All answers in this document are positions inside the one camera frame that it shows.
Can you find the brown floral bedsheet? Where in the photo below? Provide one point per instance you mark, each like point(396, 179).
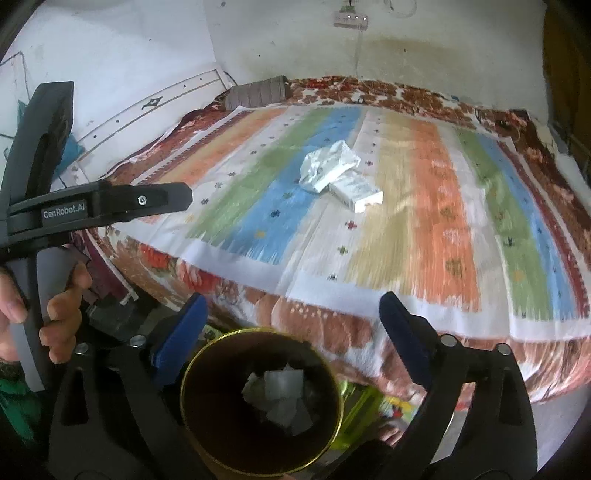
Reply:
point(323, 323)

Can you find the white decorated headboard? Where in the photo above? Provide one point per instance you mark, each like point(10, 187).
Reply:
point(184, 90)

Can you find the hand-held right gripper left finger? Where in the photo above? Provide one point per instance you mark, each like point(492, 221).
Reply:
point(178, 341)

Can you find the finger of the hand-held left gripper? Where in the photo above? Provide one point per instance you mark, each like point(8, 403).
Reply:
point(152, 198)

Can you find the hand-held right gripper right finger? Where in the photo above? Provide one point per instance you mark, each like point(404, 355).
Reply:
point(406, 341)

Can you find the dark brown furniture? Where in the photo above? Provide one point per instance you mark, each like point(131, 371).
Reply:
point(568, 69)

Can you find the small pale carton box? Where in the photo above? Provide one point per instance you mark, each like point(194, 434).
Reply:
point(355, 191)

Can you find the dark bin with gold rim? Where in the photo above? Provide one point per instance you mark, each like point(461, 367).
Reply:
point(221, 415)

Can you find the white paper pieces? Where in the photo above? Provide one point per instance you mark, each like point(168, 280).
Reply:
point(281, 385)

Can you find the white power strip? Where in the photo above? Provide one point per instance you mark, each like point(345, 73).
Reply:
point(351, 19)

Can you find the person's left hand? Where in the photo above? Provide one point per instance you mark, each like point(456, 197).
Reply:
point(64, 323)

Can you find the person's left forearm green sleeve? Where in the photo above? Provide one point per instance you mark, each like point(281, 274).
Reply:
point(18, 406)

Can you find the white wrapper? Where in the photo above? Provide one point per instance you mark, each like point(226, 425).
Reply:
point(323, 161)

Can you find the grey ribbed pillow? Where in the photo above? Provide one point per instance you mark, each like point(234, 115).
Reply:
point(258, 94)

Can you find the striped colourful blanket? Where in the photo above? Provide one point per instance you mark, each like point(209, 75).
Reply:
point(415, 207)

